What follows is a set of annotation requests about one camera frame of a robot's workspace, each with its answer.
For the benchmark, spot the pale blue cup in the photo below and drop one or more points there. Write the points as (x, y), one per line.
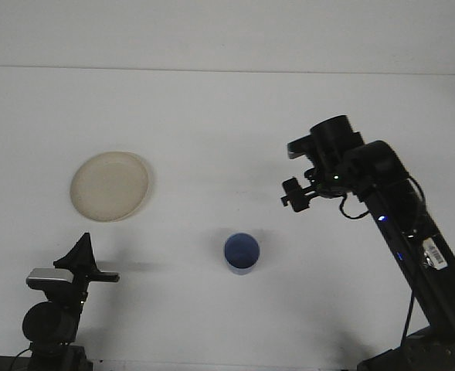
(242, 255)

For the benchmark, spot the pale round plate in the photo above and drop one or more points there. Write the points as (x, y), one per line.
(111, 187)

